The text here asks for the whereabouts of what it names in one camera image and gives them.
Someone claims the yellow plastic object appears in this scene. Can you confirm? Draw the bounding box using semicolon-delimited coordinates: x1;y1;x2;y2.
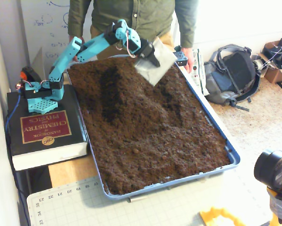
199;207;246;226

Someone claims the white cylindrical part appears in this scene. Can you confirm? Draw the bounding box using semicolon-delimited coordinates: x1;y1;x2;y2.
252;58;264;71

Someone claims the blue cable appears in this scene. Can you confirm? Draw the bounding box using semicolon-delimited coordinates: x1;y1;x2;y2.
4;94;31;226

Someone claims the brown soil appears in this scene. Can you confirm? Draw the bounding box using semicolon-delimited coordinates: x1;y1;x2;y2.
67;53;231;195

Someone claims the grey metal bar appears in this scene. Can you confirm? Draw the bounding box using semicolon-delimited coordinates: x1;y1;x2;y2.
128;195;151;202

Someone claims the black chemistry physics handbook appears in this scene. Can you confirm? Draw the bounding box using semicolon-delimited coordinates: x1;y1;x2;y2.
6;82;89;171

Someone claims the green sleeved right forearm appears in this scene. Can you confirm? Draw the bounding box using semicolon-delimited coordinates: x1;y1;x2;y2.
67;0;94;38

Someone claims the whiteboard with blue writing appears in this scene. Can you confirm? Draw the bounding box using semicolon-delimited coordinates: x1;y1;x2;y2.
17;0;99;71

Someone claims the yellow grey camera mount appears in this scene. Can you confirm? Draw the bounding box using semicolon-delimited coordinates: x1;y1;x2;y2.
266;187;282;226

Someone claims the black round camera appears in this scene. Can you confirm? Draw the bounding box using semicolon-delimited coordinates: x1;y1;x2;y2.
253;150;282;193

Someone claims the blue plastic tray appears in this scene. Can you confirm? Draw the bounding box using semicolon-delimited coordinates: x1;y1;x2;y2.
66;51;241;201

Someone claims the white gridded cutting mat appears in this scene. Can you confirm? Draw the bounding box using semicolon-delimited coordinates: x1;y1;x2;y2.
26;175;280;226

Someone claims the person's right hand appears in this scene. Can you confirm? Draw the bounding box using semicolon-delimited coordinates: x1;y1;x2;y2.
69;35;85;62

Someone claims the person's left hand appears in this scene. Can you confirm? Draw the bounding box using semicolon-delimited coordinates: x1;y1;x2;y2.
180;48;195;74

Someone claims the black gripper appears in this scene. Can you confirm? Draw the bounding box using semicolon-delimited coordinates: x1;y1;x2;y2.
134;37;178;87

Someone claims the orange black round object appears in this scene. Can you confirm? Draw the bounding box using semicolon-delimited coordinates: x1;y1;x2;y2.
19;66;42;83

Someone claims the black perforated device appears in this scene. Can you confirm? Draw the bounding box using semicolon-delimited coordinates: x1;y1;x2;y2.
173;51;189;66

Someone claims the green button shirt torso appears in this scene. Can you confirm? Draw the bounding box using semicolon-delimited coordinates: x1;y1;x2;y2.
67;0;199;49

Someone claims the green sleeved left forearm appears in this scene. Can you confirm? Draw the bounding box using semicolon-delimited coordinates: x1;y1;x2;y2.
175;0;199;49

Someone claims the grey black backpack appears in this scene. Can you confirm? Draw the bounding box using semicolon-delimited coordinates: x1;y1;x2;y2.
204;44;262;112

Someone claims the brown cardboard box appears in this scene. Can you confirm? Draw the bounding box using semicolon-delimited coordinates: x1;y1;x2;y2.
258;39;282;84

